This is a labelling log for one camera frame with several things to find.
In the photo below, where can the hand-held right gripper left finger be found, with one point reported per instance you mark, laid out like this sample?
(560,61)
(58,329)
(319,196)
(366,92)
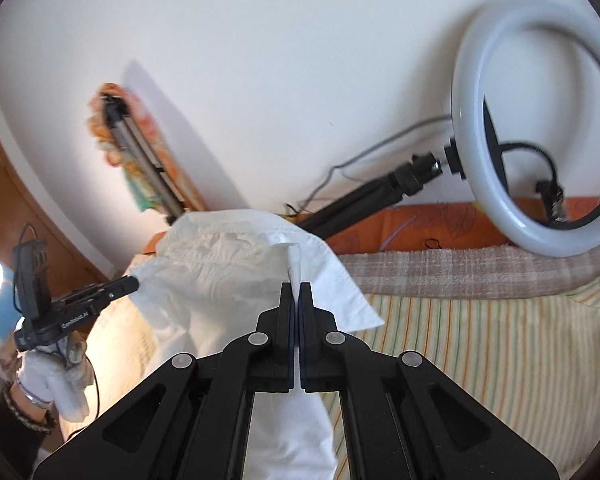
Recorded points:
(291,310)

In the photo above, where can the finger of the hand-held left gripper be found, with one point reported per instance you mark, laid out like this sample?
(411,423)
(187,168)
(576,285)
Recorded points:
(110,290)

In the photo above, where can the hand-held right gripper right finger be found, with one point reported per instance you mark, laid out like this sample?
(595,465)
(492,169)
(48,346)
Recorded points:
(305,310)

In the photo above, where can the white garment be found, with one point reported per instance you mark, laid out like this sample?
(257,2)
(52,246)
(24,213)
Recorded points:
(220,285)

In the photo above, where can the person's left forearm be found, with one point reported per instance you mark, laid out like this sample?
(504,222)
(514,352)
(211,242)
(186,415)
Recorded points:
(10,430)

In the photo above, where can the person's left hand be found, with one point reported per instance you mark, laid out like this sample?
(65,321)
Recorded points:
(55,385)

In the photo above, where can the light blue board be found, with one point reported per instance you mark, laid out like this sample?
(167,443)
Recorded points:
(5,320)

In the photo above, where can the brown wooden wardrobe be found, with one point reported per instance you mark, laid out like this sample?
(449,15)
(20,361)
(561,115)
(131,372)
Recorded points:
(30,200)

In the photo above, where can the colourful floral cloth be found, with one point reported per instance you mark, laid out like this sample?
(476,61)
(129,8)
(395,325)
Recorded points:
(136,190)

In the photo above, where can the silver bangle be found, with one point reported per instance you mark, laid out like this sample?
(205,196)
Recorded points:
(35,401)

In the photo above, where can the orange wooden board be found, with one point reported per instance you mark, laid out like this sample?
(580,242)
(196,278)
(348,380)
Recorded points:
(190,195)

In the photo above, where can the pink checked blanket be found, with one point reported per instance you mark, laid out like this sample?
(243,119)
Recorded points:
(455,270)

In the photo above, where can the yellow striped blanket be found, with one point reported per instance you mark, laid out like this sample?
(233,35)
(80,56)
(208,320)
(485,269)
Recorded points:
(455,360)

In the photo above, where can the black phone holder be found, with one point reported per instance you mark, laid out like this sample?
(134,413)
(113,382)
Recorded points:
(552,200)

